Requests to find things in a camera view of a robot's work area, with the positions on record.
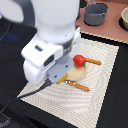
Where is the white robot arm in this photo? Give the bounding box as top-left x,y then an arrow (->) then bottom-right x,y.
0,0 -> 81,85

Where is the white woven placemat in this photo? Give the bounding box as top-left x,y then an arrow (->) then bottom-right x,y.
23,39 -> 119,128

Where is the round wooden plate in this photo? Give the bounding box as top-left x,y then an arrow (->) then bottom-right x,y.
67,64 -> 87,81

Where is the red toy pepper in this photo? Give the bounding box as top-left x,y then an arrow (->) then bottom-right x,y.
73,55 -> 86,67

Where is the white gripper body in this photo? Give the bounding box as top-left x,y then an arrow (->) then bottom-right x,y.
21,26 -> 82,88

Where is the toy bread loaf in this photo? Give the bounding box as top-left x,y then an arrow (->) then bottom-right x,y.
56,73 -> 68,84

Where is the fork with orange handle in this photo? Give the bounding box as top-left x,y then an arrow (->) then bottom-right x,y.
64,80 -> 90,92

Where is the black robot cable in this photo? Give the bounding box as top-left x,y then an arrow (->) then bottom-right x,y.
0,78 -> 54,116

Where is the beige bowl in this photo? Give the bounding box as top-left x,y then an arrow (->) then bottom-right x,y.
121,7 -> 128,30

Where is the large grey pot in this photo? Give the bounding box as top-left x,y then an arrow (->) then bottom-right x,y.
84,0 -> 108,26

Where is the brown wooden board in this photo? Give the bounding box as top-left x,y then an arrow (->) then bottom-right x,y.
76,2 -> 128,43

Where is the knife with orange handle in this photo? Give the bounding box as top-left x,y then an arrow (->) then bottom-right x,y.
86,58 -> 102,65

